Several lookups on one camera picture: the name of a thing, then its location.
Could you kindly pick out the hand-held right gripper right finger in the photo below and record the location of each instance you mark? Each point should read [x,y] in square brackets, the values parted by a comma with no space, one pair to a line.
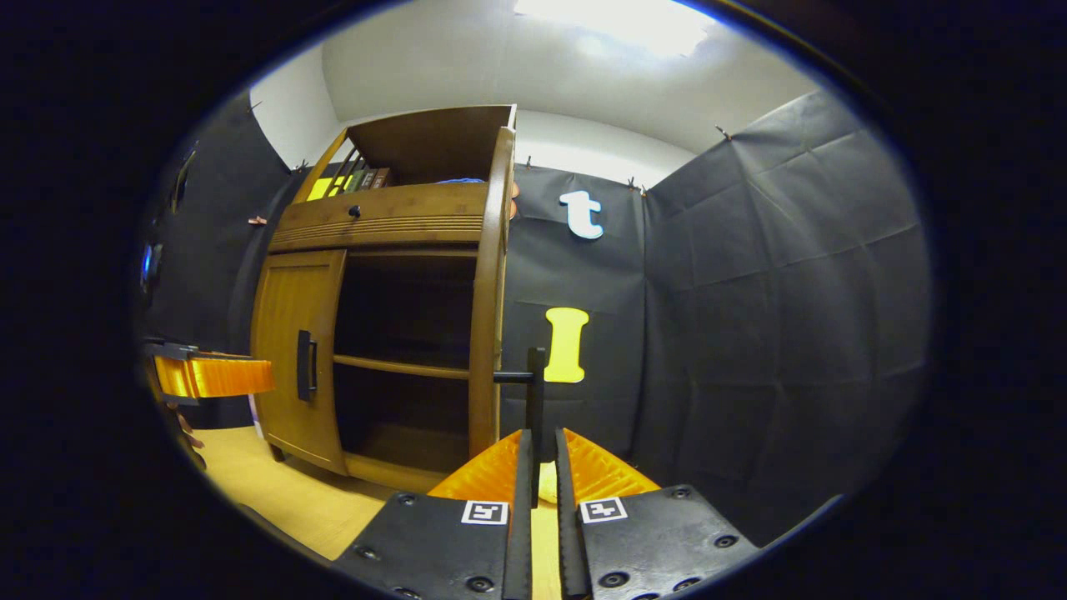
[568,542]

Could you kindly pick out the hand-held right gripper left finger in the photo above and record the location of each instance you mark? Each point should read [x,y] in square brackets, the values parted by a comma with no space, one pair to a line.
[521,542]

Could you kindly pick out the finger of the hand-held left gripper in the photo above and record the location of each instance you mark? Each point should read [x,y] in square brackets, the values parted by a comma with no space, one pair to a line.
[192,348]
[217,377]

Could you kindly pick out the wooden cabinet door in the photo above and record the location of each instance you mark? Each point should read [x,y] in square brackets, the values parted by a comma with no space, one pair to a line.
[488,333]
[283,350]

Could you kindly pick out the wooden double-door shoe cabinet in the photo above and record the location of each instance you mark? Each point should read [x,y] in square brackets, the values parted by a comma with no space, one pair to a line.
[417,146]

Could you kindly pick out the pale yellow object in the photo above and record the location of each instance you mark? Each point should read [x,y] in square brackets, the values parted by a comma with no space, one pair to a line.
[546,483]

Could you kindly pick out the wooden inner shelf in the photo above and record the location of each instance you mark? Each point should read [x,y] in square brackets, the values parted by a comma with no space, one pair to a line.
[400,367]

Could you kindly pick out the green book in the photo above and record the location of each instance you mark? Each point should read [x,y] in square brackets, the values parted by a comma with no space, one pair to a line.
[354,182]

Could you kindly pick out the dark brown book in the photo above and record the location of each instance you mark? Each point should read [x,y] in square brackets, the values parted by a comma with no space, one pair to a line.
[369,180]

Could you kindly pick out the wooden drawer with black knob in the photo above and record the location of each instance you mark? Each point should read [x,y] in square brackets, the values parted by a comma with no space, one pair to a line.
[400,212]

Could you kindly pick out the reddish brown book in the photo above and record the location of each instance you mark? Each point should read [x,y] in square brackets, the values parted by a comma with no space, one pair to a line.
[384,178]

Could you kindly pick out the blue cloth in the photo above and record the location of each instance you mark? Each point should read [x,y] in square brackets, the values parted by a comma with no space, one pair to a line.
[463,181]

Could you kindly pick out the large ceiling light panel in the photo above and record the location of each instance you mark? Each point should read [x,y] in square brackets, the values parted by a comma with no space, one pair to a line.
[617,21]

